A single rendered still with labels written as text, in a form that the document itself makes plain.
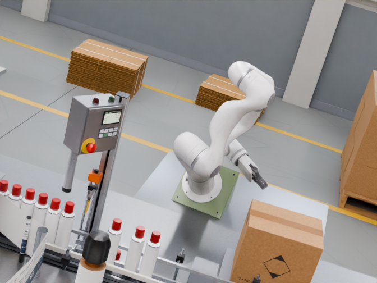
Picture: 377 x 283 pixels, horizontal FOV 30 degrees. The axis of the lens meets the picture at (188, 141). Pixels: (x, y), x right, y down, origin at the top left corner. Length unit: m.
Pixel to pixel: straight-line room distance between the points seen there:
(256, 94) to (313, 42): 4.85
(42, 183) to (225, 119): 0.89
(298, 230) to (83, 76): 4.22
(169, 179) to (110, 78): 3.23
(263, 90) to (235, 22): 5.02
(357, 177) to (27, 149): 2.59
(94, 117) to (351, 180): 3.60
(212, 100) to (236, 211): 3.62
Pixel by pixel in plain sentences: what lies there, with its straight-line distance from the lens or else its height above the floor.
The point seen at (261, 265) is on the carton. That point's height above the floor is 0.97.
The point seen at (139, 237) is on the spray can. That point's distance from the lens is 2.58.
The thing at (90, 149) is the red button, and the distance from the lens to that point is 2.49.
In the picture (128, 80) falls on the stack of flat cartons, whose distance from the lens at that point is 6.60.
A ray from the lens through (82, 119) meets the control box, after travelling 2.47.
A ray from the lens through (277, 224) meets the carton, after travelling 2.80.
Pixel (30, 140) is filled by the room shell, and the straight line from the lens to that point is 5.51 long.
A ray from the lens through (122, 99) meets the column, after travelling 2.54.
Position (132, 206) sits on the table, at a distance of 3.21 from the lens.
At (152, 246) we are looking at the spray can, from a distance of 2.57.
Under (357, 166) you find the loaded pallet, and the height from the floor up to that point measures 0.37.
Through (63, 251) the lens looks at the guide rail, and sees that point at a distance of 2.68.
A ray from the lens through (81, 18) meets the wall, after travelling 8.38.
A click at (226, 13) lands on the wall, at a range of 7.86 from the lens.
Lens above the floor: 2.41
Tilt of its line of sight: 23 degrees down
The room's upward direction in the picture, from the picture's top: 16 degrees clockwise
